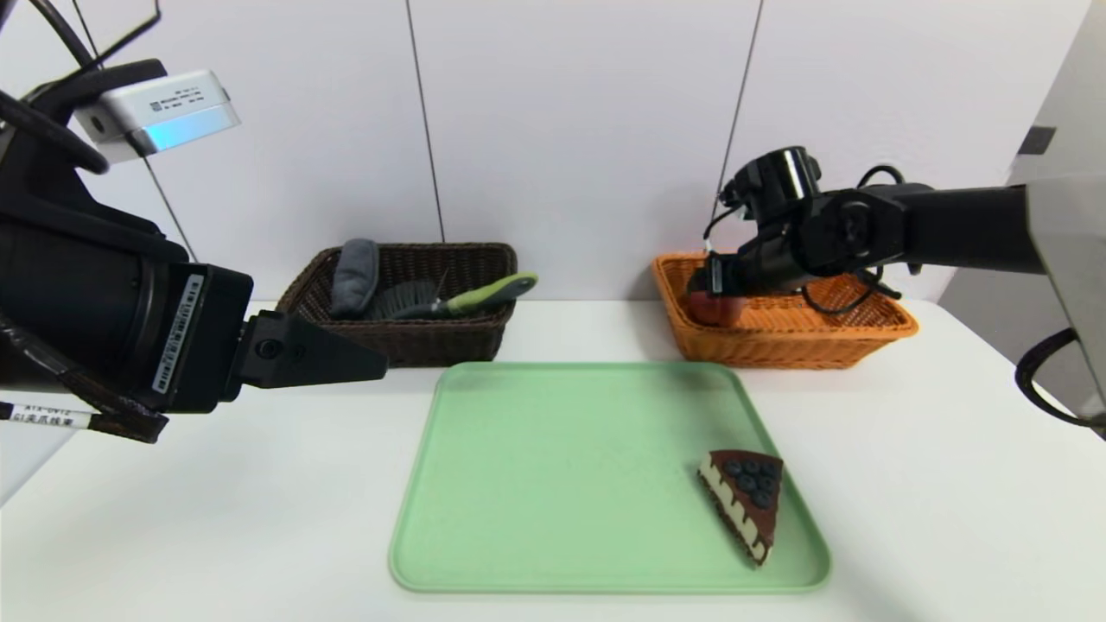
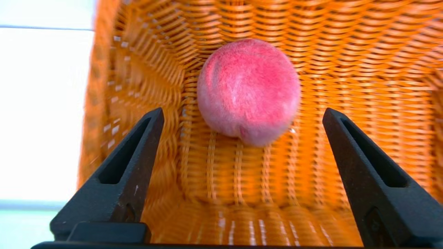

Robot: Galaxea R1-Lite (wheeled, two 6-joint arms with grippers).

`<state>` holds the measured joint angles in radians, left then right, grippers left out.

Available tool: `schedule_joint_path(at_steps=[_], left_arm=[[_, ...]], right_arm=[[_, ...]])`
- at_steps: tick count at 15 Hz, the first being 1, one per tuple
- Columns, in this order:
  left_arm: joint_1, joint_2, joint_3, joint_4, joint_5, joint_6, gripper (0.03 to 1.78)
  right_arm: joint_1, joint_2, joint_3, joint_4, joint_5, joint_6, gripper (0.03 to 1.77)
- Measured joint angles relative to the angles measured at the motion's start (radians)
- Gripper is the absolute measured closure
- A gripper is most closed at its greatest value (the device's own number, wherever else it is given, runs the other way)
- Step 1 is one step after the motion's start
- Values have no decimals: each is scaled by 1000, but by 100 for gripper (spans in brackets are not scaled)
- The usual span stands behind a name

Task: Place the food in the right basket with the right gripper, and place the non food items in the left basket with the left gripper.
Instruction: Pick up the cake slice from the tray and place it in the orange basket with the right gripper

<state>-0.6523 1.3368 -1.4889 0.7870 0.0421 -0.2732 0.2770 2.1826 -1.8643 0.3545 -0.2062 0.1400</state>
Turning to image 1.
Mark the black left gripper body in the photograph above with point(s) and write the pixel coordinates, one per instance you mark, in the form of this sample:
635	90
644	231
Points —
200	337

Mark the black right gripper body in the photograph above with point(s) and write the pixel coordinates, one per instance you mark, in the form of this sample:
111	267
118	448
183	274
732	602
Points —
716	277

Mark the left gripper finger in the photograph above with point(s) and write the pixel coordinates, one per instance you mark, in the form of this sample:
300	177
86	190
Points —
311	352

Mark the pink peach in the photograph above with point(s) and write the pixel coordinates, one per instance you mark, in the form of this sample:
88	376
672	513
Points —
715	311

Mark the dark grey towel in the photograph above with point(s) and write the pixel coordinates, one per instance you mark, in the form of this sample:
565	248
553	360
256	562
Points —
354	276

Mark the chocolate blueberry cake slice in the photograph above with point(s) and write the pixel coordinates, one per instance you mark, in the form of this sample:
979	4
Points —
753	501

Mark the orange and black left arm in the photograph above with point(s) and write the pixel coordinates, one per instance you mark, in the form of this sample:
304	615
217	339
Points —
69	285

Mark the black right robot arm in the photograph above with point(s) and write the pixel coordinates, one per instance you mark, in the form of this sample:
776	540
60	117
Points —
950	229

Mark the orange wicker basket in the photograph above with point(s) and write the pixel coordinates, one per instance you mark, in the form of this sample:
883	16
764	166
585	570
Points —
778	345

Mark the dark brown wicker basket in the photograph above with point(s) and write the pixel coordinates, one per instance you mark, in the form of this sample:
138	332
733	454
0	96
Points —
432	341

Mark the light green plastic tray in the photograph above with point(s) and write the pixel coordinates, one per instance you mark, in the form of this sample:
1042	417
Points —
562	501

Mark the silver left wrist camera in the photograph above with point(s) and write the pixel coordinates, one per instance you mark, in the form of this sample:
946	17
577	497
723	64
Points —
155	112

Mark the small black wall fixture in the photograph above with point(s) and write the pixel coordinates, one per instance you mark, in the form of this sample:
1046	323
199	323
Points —
1037	140

